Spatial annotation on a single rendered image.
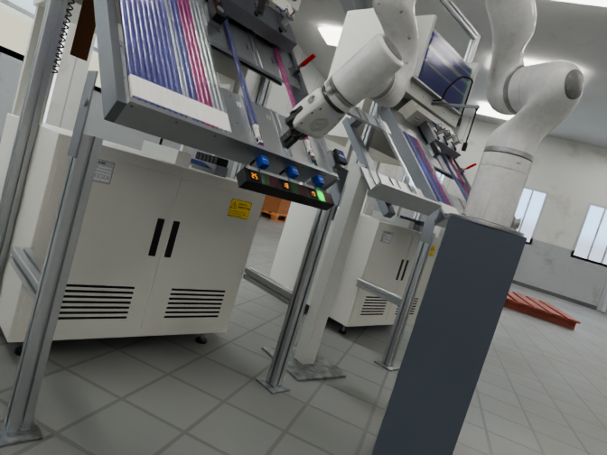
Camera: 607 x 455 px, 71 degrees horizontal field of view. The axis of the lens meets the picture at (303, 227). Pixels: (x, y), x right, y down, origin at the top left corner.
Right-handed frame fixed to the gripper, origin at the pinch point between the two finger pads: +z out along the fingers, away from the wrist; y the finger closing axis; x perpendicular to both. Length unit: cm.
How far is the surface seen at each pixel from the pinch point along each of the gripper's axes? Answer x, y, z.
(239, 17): 56, 5, 7
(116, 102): 2.3, -37.7, 9.7
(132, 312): -17, -7, 72
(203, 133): 2.3, -17.8, 9.6
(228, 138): 2.3, -11.6, 8.6
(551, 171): 294, 977, 36
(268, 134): 11.2, 5.8, 10.2
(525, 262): 136, 980, 174
